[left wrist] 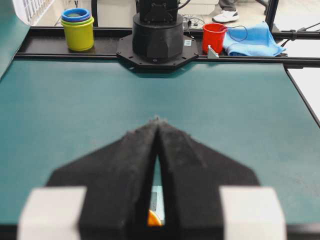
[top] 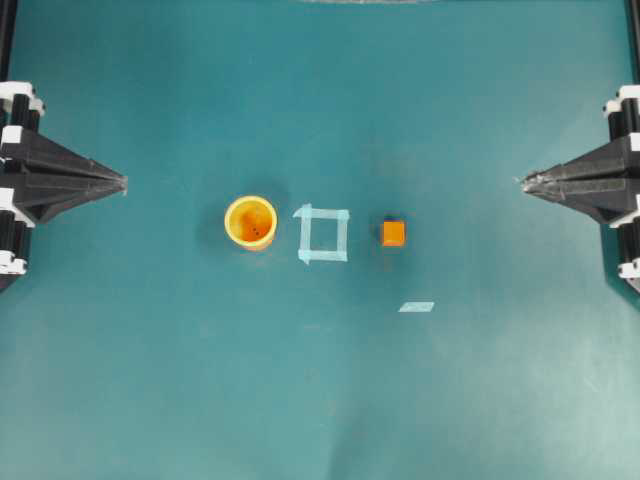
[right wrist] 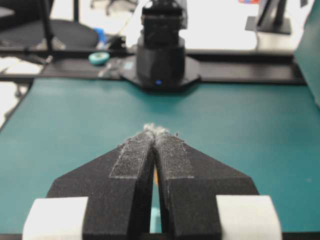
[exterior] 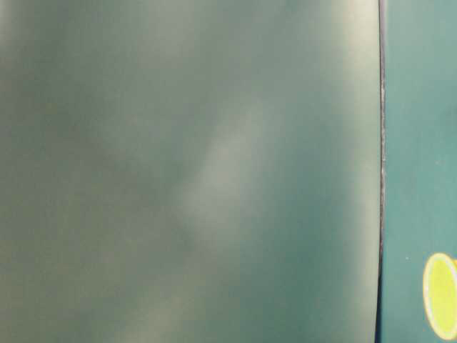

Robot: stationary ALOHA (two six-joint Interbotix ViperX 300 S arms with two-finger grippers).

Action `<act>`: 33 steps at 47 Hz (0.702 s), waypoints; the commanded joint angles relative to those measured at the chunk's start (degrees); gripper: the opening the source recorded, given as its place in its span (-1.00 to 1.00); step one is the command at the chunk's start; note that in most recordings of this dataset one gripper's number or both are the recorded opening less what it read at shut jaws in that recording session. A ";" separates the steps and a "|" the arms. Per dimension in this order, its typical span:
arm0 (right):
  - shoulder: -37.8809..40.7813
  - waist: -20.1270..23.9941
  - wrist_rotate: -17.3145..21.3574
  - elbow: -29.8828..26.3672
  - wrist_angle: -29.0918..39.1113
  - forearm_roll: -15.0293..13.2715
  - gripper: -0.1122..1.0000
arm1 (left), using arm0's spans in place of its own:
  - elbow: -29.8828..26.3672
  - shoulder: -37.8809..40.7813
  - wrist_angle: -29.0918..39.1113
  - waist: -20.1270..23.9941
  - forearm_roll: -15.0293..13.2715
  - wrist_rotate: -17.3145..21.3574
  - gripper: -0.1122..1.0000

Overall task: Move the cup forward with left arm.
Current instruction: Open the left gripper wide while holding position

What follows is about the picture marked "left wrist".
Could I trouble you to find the blue cloth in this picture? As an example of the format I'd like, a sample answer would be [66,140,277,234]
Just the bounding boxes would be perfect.
[223,21,286,57]

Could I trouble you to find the white sneaker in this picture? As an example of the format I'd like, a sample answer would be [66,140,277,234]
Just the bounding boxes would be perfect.
[212,10,239,24]

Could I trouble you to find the white slatted crate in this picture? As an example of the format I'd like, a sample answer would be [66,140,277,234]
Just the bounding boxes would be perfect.
[12,0,55,26]

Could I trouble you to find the yellow-green stacked cups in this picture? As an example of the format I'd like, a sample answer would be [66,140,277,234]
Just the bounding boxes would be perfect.
[61,8,95,52]

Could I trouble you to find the black cable loop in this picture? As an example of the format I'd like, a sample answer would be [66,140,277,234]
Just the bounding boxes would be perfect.
[227,24,249,42]

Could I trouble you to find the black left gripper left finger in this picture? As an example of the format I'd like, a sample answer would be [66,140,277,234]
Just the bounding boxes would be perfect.
[17,121,158,240]

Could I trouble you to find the orange plastic cup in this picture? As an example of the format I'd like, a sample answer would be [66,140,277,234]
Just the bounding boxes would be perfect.
[147,209,162,227]

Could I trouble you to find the black aluminium frame rail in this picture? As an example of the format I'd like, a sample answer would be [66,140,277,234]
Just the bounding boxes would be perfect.
[15,26,320,70]

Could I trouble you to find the red plastic cup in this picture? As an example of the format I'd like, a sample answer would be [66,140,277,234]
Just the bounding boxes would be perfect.
[202,23,228,54]

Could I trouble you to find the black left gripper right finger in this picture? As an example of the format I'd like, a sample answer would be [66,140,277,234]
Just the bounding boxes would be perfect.
[156,121,287,240]

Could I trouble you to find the metal corner bracket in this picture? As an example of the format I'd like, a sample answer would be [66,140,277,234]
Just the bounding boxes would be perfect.
[207,45,219,60]

